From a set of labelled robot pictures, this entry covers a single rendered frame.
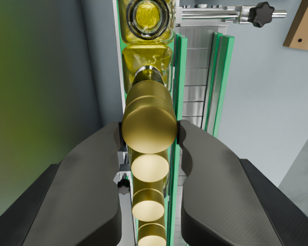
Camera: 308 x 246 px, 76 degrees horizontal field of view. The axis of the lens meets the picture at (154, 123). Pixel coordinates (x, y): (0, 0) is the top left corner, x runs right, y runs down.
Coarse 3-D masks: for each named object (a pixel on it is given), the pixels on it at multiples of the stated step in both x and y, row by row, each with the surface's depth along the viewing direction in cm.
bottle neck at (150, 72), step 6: (144, 66) 19; (150, 66) 19; (138, 72) 19; (144, 72) 18; (150, 72) 18; (156, 72) 18; (138, 78) 17; (144, 78) 16; (150, 78) 16; (156, 78) 17; (132, 84) 17
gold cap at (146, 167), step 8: (136, 152) 17; (160, 152) 17; (136, 160) 17; (144, 160) 17; (152, 160) 17; (160, 160) 17; (168, 160) 17; (136, 168) 17; (144, 168) 17; (152, 168) 17; (160, 168) 17; (168, 168) 17; (136, 176) 18; (144, 176) 18; (152, 176) 18; (160, 176) 18
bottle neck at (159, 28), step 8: (136, 0) 13; (144, 0) 13; (152, 0) 13; (160, 0) 13; (128, 8) 13; (136, 8) 14; (160, 8) 13; (168, 8) 13; (128, 16) 13; (136, 16) 17; (160, 16) 14; (168, 16) 13; (128, 24) 13; (136, 24) 14; (160, 24) 14; (136, 32) 14; (144, 32) 14; (152, 32) 14; (160, 32) 14
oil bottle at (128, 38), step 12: (120, 0) 18; (168, 0) 17; (120, 12) 18; (144, 12) 20; (156, 12) 20; (120, 24) 19; (144, 24) 20; (168, 24) 18; (132, 36) 19; (168, 36) 19
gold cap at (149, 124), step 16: (128, 96) 14; (144, 96) 12; (160, 96) 12; (128, 112) 11; (144, 112) 11; (160, 112) 11; (128, 128) 11; (144, 128) 11; (160, 128) 11; (176, 128) 12; (128, 144) 12; (144, 144) 12; (160, 144) 12
